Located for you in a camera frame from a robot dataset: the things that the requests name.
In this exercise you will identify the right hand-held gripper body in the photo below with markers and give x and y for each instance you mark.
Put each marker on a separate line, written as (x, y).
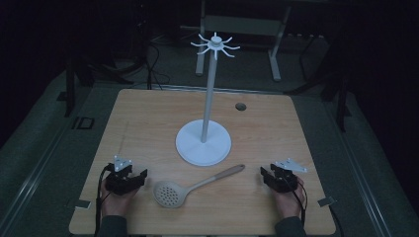
(284, 182)

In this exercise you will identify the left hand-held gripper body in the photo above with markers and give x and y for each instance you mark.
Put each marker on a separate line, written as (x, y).
(119, 182)

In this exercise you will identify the person's left hand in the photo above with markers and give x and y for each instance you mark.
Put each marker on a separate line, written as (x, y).
(116, 201)

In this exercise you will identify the person's right hand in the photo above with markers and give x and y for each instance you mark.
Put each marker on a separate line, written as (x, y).
(288, 203)

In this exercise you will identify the beige slotted skimmer spoon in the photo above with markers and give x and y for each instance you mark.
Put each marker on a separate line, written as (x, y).
(171, 195)

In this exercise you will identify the grey tape strip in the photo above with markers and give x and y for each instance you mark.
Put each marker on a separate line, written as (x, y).
(326, 201)
(82, 204)

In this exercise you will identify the black floor socket box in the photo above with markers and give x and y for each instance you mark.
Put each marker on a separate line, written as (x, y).
(83, 123)

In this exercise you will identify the white hook rack stand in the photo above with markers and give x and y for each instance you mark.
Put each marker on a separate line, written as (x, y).
(203, 144)

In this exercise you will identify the black metal stand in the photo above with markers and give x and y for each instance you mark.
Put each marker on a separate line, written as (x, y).
(342, 98)
(69, 85)

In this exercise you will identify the grey metal desk frame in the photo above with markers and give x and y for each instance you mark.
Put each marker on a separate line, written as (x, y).
(243, 25)

